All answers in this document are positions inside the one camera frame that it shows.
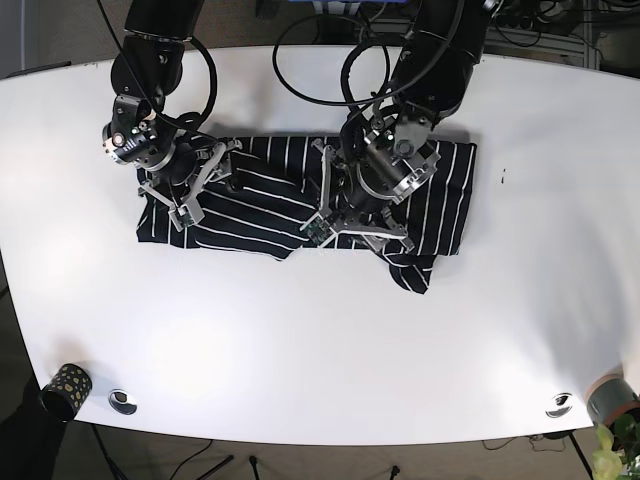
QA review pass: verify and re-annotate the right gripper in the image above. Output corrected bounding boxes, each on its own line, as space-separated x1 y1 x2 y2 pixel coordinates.
138 138 246 232

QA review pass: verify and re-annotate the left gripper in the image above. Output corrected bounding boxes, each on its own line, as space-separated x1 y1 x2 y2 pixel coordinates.
304 140 415 254

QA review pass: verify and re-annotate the black white striped T-shirt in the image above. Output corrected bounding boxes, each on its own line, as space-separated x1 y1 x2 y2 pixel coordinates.
136 137 477 294

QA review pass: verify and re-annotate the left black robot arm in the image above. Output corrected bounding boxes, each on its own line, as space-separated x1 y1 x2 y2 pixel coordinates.
300 1 502 254

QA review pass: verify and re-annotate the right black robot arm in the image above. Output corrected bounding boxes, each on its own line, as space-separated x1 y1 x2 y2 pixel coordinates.
102 1 242 231

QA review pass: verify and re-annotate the left metal table grommet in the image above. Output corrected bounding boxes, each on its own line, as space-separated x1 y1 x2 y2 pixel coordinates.
108 389 138 416

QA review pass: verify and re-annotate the metal table grommet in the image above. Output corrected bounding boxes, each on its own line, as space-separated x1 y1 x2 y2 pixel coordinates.
545 392 574 419
108 389 138 416

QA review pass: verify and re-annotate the black floral cup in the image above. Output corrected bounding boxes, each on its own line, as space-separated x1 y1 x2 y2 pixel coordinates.
39 363 93 423

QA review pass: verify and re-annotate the right metal table grommet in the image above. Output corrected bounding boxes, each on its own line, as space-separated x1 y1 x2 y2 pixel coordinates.
545 392 574 419

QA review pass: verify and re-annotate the grey plant pot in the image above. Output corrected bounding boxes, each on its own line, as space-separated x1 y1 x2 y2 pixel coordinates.
585 374 639 427

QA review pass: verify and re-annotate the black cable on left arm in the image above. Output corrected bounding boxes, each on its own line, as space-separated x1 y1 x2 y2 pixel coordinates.
272 0 421 121

